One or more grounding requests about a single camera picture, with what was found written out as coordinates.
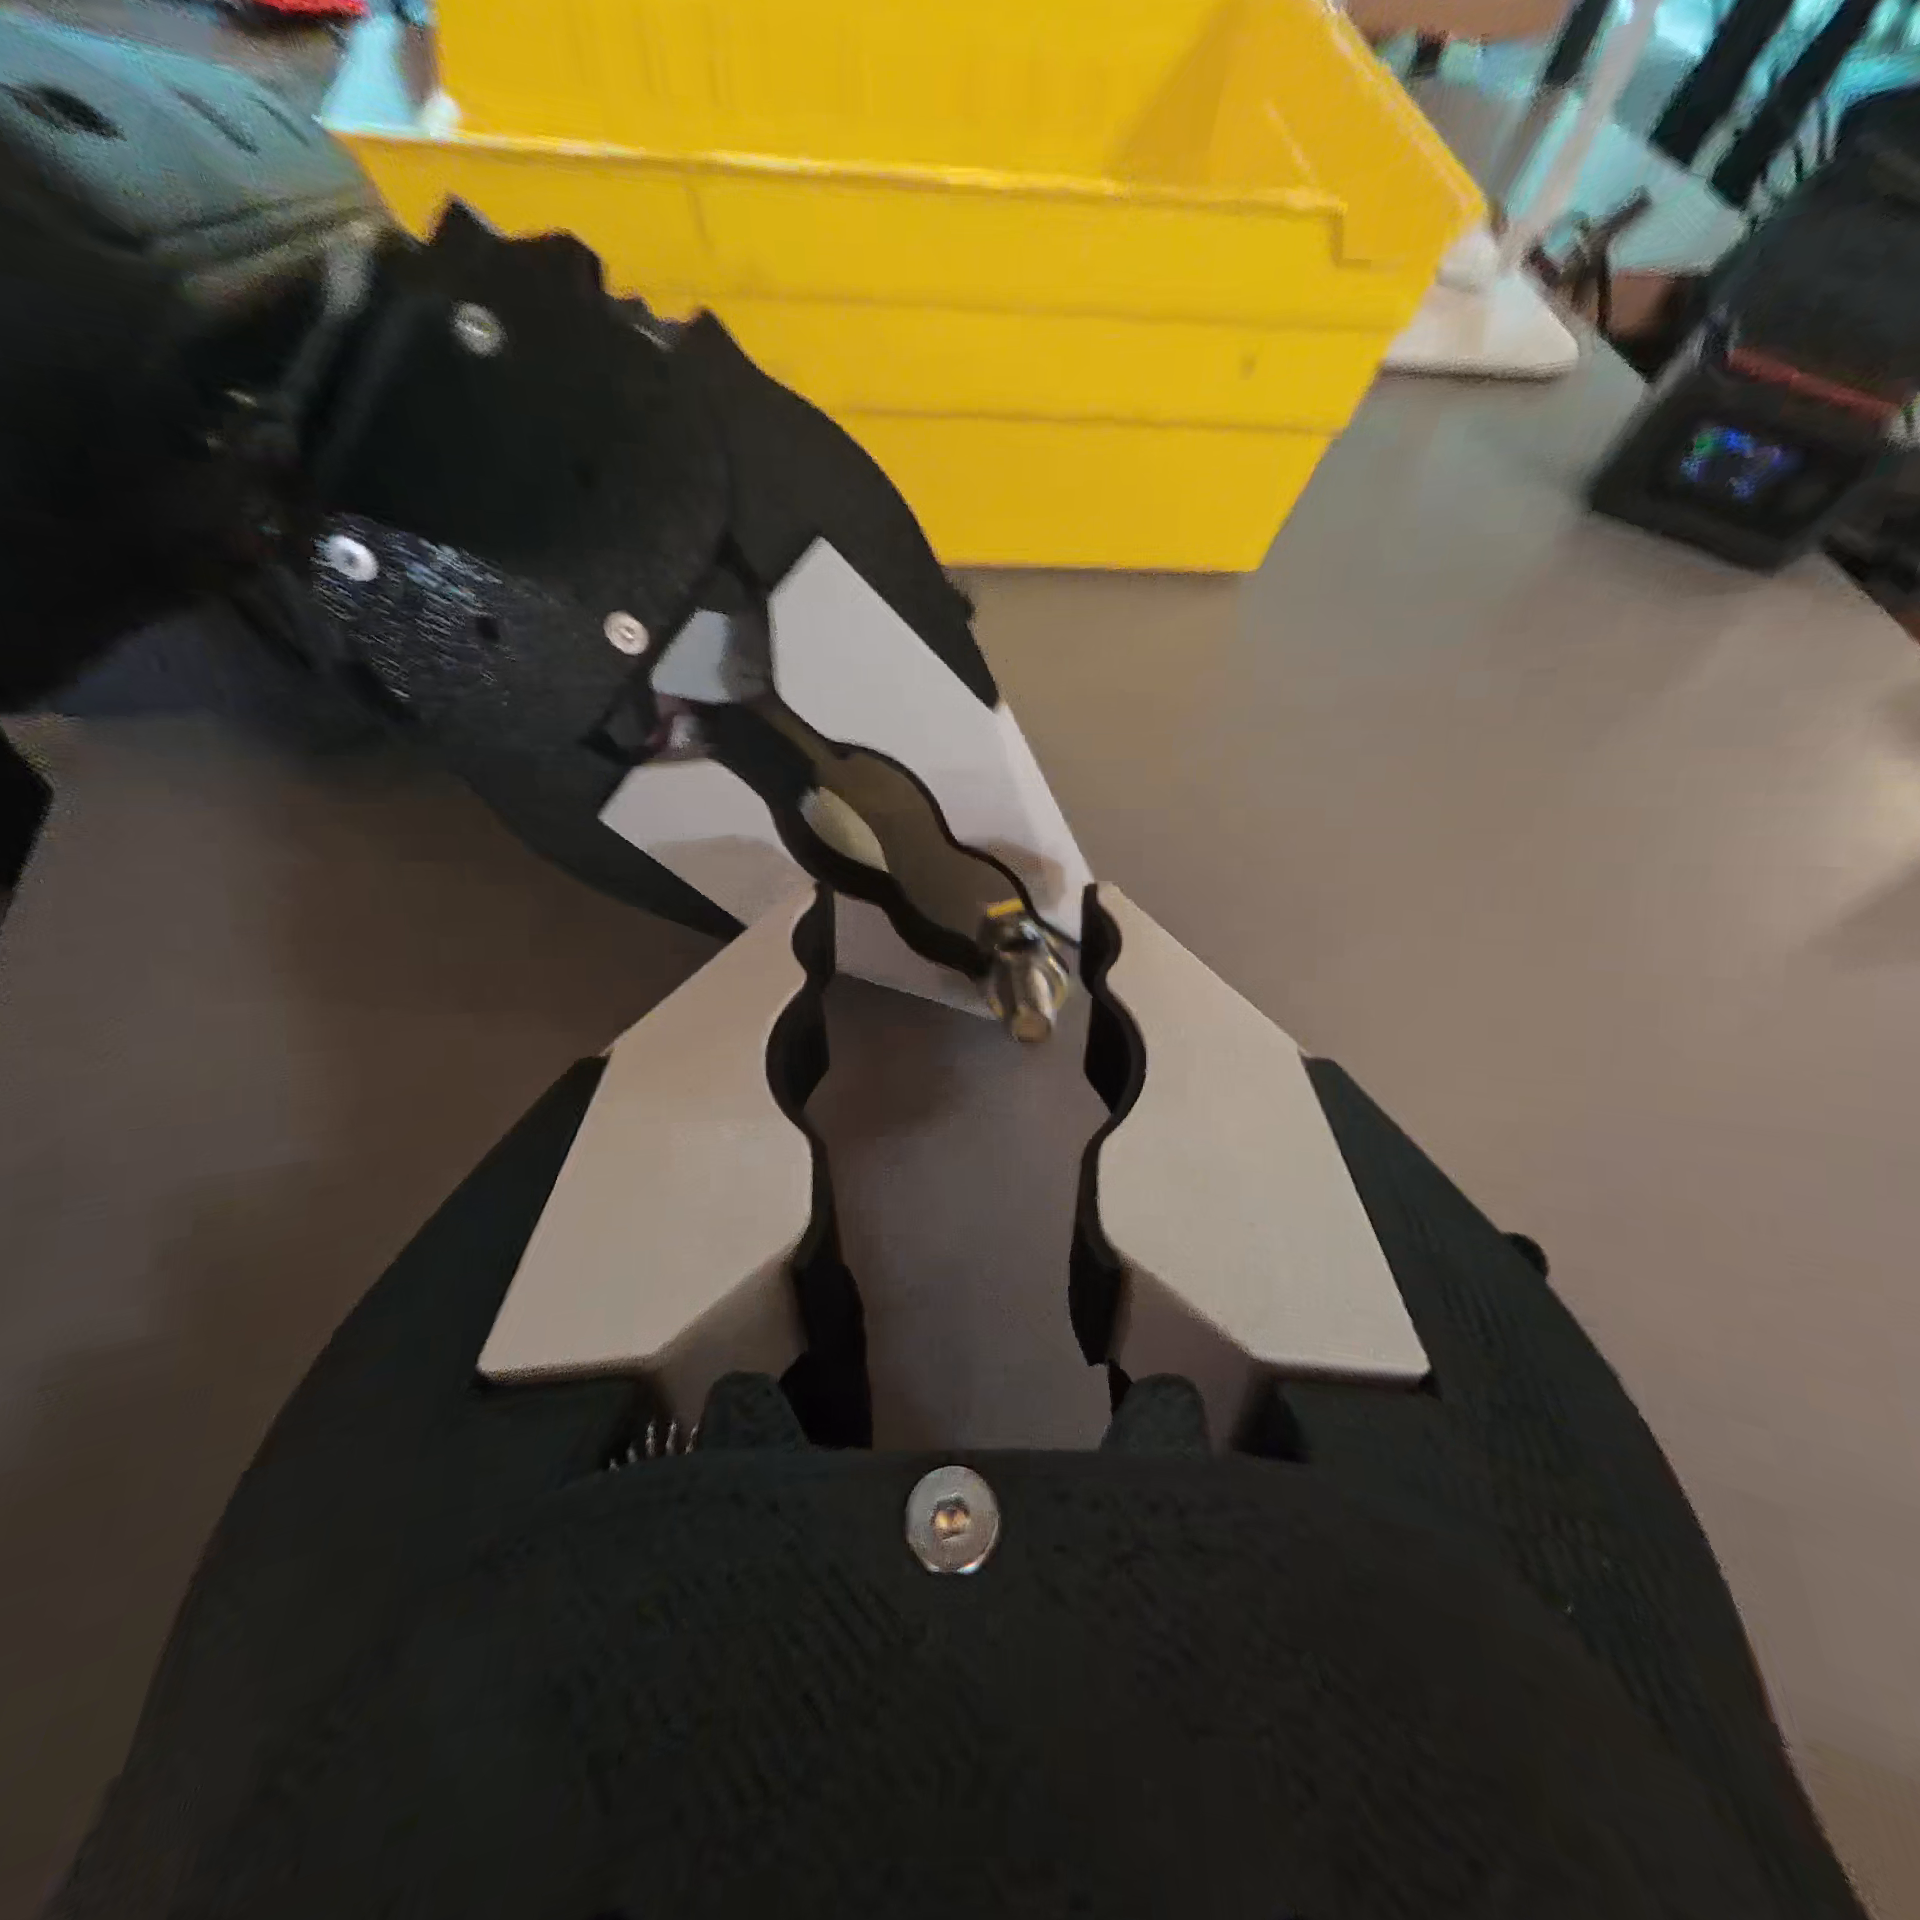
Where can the black device with screen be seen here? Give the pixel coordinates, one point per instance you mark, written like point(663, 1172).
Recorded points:
point(1724, 465)

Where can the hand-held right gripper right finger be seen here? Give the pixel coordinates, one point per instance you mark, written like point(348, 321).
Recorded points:
point(1244, 1200)

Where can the steel bolt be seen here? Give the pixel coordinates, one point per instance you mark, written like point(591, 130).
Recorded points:
point(1020, 961)

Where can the black bag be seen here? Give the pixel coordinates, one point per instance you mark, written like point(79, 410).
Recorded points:
point(1830, 224)

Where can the yellow plastic bin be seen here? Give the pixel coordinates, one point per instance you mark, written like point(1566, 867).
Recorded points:
point(975, 300)

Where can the white stand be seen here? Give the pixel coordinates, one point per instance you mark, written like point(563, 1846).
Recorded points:
point(1484, 323)

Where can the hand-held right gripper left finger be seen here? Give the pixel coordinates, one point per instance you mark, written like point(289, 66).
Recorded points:
point(675, 1184)

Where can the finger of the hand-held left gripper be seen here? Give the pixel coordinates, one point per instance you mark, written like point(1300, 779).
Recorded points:
point(675, 832)
point(932, 705)

